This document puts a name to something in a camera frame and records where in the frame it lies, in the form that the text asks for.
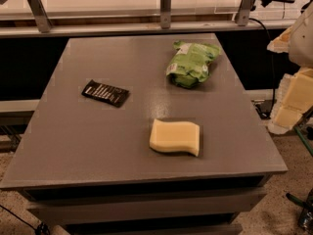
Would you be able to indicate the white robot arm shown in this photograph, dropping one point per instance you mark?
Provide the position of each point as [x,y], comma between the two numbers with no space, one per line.
[301,39]

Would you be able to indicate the yellow sponge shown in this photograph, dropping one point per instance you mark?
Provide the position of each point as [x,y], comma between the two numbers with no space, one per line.
[175,136]

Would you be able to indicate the black snack wrapper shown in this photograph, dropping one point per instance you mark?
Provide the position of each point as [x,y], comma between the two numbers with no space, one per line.
[108,94]

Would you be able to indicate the green snack bag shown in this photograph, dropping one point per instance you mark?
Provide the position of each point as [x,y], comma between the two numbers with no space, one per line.
[189,67]

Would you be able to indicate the grey table with drawers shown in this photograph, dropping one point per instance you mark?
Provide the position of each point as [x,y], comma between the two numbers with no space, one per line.
[88,166]

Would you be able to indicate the yellow foam padding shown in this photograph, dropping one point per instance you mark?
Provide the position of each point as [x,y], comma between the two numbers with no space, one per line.
[294,99]

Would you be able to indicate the green metal stand leg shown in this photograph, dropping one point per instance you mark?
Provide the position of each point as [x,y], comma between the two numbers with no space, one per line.
[303,140]

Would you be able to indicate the long metal rail shelf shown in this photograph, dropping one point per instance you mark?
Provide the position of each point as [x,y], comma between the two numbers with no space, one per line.
[17,24]

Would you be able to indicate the middle metal bracket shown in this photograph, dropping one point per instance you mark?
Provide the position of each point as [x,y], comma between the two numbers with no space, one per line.
[165,14]

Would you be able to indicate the metal bracket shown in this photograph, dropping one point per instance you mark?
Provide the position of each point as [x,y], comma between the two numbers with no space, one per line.
[165,14]
[242,16]
[40,16]

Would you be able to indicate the right metal bracket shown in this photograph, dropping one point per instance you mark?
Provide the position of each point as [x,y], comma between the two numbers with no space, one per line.
[242,16]

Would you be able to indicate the left metal bracket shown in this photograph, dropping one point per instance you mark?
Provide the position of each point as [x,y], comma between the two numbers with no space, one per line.
[40,16]

